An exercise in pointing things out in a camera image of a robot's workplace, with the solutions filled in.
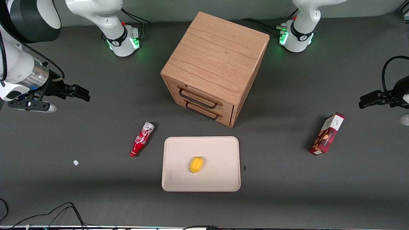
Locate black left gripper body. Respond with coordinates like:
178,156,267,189
382,89,404,108

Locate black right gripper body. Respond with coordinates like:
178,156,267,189
41,77,76,97

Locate red coke bottle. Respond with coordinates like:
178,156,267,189
129,122,155,157

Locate beige plastic tray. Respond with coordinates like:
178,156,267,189
161,136,241,192

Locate red cookie box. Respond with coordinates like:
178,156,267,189
309,112,345,156

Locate yellow lemon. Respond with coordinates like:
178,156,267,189
189,156,204,173

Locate wooden drawer cabinet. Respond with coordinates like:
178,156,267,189
160,11,270,128

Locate black left wrist cable loop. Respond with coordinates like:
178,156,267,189
382,56,409,97

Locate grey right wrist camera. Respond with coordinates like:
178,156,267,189
8,98,58,113

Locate black right arm base cable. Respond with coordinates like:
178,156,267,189
120,8,151,39

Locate black arm base cable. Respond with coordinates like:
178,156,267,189
120,8,151,39
240,9,299,36

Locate black floor cable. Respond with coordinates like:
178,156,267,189
0,198,9,223
9,202,96,229

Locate black drawer handle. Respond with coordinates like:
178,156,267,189
184,101,221,121
179,88,223,109

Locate black left arm base cable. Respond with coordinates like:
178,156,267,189
240,9,299,36

